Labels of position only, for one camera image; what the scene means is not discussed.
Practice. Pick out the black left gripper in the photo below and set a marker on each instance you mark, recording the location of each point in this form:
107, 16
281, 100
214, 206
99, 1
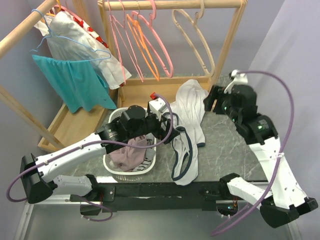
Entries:
160, 132

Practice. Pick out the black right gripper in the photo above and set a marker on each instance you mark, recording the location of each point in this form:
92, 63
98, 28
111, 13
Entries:
217, 93

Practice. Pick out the white navy trimmed tank top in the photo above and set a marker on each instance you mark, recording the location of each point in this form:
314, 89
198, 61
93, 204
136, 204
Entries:
188, 111

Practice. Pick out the black white striped tank top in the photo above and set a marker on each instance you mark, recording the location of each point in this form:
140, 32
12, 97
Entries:
143, 166

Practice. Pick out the mauve tank top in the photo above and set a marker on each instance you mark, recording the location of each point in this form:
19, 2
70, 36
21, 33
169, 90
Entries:
128, 158

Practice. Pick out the beige wooden hanger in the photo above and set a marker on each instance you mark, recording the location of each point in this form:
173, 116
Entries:
194, 23

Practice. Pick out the orange plastic hanger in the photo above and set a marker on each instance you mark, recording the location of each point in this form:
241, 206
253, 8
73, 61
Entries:
139, 38

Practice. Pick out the thin pink wire hanger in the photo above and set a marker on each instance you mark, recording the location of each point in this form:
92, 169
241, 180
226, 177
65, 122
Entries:
113, 27

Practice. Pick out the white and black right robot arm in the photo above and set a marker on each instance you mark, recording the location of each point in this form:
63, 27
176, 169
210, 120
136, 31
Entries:
283, 201

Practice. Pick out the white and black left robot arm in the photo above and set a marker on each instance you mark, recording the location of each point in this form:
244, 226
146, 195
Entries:
135, 126

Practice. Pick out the pink hanger on left rack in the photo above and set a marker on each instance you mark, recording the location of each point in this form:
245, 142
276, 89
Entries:
69, 13

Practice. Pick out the orange hanger on left rack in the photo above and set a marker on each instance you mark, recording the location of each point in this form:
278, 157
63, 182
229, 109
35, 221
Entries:
53, 11

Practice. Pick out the wooden back clothes rack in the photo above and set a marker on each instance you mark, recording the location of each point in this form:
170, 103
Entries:
173, 57

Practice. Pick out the wooden clothes rack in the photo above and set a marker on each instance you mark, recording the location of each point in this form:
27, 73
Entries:
32, 115
173, 57

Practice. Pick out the white perforated plastic basket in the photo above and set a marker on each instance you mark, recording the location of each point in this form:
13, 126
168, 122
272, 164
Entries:
137, 142

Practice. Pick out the wooden left clothes rack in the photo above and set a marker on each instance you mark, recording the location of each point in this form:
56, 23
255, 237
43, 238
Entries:
32, 115

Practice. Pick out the teal garment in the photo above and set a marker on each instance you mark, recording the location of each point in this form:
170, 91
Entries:
76, 82

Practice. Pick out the white shirt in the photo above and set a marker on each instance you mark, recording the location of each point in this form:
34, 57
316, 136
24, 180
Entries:
85, 50

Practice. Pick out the white red patterned garment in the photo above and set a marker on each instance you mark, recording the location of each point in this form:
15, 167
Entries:
92, 32

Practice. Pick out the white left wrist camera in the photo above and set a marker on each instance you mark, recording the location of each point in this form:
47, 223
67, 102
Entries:
156, 106

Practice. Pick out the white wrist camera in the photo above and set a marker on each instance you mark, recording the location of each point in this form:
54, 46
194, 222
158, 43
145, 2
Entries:
237, 78
156, 106

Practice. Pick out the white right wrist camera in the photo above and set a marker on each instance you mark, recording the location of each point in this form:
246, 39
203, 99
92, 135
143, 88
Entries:
237, 78

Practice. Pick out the blue wire hanger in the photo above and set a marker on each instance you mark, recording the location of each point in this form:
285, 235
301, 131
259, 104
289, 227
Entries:
51, 34

